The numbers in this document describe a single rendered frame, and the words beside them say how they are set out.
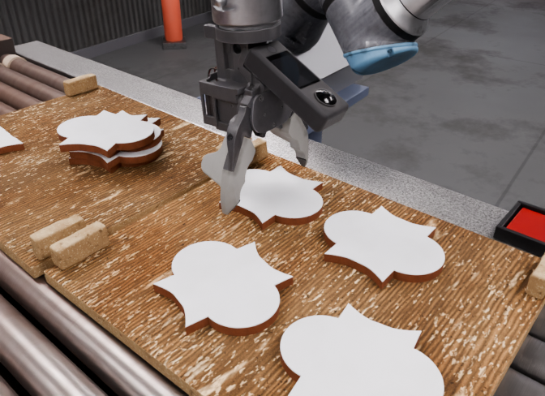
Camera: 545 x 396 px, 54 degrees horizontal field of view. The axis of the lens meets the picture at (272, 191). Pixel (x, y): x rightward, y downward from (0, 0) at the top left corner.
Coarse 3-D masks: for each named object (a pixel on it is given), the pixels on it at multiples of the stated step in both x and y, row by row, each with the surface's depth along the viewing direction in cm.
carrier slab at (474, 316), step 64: (192, 192) 68; (320, 192) 68; (128, 256) 57; (320, 256) 57; (448, 256) 57; (512, 256) 57; (128, 320) 49; (384, 320) 49; (448, 320) 49; (512, 320) 49; (192, 384) 43; (256, 384) 43; (448, 384) 43
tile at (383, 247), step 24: (336, 216) 61; (360, 216) 61; (384, 216) 61; (336, 240) 57; (360, 240) 57; (384, 240) 57; (408, 240) 57; (432, 240) 57; (360, 264) 54; (384, 264) 54; (408, 264) 54; (432, 264) 54
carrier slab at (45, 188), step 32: (64, 96) 96; (96, 96) 96; (32, 128) 84; (160, 128) 84; (192, 128) 84; (0, 160) 75; (32, 160) 75; (64, 160) 75; (160, 160) 75; (192, 160) 75; (0, 192) 68; (32, 192) 68; (64, 192) 68; (96, 192) 68; (128, 192) 68; (160, 192) 68; (0, 224) 62; (32, 224) 62; (128, 224) 63; (32, 256) 57
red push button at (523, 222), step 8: (520, 216) 64; (528, 216) 64; (536, 216) 64; (544, 216) 64; (512, 224) 63; (520, 224) 63; (528, 224) 63; (536, 224) 63; (544, 224) 63; (520, 232) 62; (528, 232) 62; (536, 232) 62; (544, 232) 62; (544, 240) 60
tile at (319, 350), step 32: (320, 320) 47; (352, 320) 47; (288, 352) 44; (320, 352) 44; (352, 352) 44; (384, 352) 44; (416, 352) 44; (320, 384) 42; (352, 384) 42; (384, 384) 42; (416, 384) 42
